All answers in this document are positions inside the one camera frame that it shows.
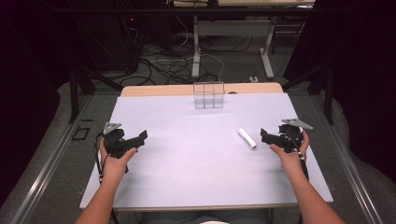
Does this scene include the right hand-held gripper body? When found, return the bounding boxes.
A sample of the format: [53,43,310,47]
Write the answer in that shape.
[278,118,314,154]

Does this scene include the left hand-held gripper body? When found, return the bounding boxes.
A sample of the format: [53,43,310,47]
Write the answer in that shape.
[102,121,134,159]

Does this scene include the white cylindrical tube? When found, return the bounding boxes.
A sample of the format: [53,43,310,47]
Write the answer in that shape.
[237,127,259,150]

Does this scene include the clear plastic compartment organizer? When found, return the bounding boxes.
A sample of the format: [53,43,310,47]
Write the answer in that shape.
[192,80,226,110]

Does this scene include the person's right hand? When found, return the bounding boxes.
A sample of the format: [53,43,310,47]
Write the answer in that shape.
[269,130,311,175]

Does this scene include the person's left hand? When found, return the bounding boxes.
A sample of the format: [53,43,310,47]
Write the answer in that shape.
[99,137,139,185]

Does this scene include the light wooden table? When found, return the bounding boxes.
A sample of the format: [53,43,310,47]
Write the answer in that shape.
[78,81,334,213]

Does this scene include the black metal stand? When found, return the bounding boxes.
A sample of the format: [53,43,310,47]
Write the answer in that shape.
[280,63,336,126]
[67,63,123,124]

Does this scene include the white table mat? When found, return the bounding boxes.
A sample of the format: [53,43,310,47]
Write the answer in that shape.
[78,91,334,210]

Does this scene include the dark equipment with red light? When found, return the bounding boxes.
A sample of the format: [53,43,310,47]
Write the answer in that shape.
[76,13,142,74]

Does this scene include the black horizontal bar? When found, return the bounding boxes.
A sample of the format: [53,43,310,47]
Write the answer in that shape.
[50,7,347,14]

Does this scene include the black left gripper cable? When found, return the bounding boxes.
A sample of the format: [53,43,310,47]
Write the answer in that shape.
[93,132,109,185]

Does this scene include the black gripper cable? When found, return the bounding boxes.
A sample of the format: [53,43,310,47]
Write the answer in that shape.
[283,132,310,182]
[93,132,109,185]

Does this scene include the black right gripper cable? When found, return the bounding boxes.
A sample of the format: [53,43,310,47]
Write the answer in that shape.
[283,132,310,182]

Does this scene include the grey metal floor rail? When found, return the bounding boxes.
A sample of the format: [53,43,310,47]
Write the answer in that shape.
[310,93,385,224]
[9,93,95,224]

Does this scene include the tangle of floor cables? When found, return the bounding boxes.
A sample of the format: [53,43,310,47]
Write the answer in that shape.
[119,15,254,87]

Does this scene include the white metal desk frame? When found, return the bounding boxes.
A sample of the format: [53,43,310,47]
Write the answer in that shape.
[172,0,316,80]

